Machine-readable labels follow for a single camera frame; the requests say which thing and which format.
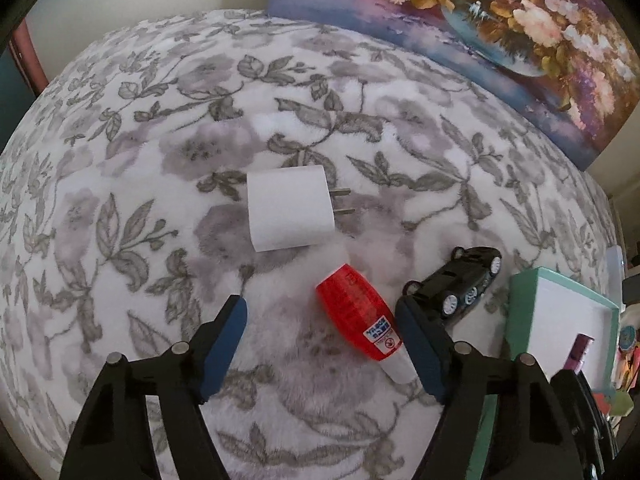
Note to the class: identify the black toy car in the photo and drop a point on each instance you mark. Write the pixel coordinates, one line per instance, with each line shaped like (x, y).
(457, 287)

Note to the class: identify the magenta lead refill case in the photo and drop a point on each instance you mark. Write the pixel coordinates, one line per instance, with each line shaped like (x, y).
(577, 355)

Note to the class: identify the red white glue bottle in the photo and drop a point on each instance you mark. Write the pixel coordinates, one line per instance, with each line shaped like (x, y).
(363, 318)

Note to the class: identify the colourful toys pile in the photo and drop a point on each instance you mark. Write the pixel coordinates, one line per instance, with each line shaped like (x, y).
(627, 365)

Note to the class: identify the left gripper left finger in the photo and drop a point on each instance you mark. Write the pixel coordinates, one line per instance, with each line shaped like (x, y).
(112, 437)

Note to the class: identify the white charger cube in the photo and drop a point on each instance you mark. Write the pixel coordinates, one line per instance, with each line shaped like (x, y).
(290, 207)

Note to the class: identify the white power strip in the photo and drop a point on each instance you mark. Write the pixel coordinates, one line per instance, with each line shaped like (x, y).
(615, 263)

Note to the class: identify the teal shallow box tray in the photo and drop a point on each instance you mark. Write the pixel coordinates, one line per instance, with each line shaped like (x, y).
(541, 312)

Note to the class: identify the floral painting canvas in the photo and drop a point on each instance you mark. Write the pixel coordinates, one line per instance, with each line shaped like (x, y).
(570, 67)

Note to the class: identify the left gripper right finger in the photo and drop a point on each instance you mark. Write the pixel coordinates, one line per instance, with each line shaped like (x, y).
(530, 437)

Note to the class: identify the floral grey white blanket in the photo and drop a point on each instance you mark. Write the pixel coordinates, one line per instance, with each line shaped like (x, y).
(124, 226)

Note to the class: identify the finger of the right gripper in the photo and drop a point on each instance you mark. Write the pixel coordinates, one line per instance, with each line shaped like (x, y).
(591, 432)

